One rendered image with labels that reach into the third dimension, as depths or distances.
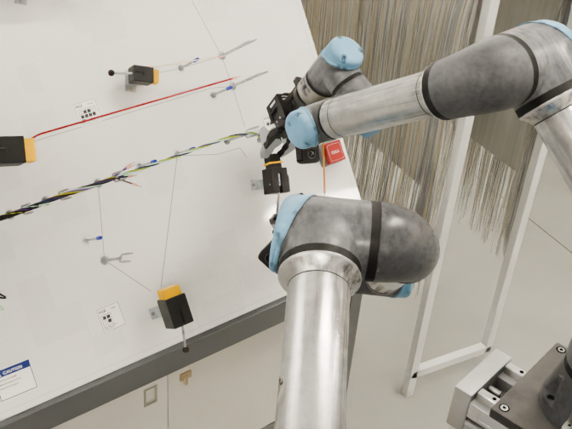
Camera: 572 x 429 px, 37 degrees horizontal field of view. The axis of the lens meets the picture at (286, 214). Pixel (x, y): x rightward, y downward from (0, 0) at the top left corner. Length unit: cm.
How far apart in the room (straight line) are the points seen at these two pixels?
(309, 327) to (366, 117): 50
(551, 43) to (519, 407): 57
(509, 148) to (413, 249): 164
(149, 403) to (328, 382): 99
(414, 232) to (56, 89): 89
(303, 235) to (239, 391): 105
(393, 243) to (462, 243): 263
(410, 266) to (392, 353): 199
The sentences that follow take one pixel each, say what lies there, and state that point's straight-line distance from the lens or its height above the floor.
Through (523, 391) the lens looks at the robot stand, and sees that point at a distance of 147.
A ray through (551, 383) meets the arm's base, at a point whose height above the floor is 121.
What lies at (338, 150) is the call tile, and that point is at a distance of 209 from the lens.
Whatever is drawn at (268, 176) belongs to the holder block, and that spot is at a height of 114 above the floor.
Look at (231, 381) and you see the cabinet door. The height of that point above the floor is 63.
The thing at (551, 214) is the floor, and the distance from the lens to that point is 416.
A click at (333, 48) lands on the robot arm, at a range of 170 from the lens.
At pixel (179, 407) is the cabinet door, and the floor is 63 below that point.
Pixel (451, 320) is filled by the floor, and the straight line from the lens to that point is 340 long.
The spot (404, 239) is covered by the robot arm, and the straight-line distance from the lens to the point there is 120.
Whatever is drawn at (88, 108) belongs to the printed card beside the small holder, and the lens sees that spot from 184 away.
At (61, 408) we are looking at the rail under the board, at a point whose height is 84.
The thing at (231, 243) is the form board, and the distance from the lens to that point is 194.
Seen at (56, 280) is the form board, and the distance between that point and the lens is 178.
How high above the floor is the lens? 215
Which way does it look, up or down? 34 degrees down
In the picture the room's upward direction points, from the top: 5 degrees clockwise
